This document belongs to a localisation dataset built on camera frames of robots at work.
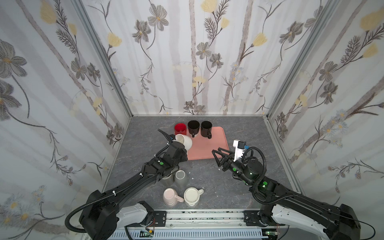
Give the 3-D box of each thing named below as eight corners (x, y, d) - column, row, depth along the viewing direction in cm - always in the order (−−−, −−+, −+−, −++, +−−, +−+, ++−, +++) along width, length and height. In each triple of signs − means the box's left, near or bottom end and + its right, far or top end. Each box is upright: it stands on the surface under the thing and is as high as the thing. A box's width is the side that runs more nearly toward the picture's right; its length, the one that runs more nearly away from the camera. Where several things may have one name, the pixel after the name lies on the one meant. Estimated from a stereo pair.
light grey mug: (175, 186, 87) (174, 179, 79) (176, 176, 90) (175, 169, 82) (188, 186, 87) (187, 180, 79) (188, 176, 90) (188, 169, 82)
